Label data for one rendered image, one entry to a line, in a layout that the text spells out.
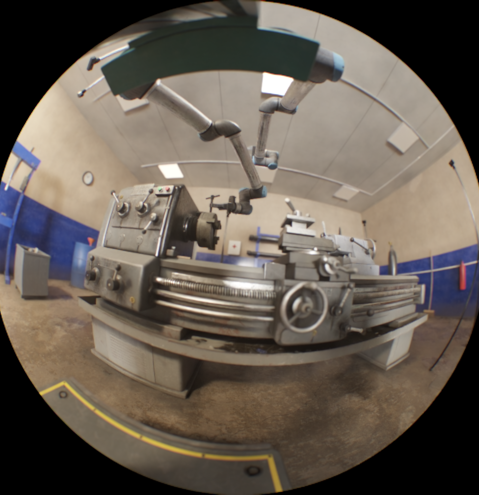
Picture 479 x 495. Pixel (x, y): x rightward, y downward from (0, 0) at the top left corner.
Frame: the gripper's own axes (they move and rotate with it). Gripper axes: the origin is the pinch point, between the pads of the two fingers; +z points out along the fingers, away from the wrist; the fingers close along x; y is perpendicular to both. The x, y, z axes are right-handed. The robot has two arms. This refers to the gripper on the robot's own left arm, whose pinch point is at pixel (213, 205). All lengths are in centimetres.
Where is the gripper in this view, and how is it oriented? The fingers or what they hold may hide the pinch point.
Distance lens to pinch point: 109.2
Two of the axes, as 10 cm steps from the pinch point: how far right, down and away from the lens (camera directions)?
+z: -8.1, 0.4, -5.9
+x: -5.9, -1.7, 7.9
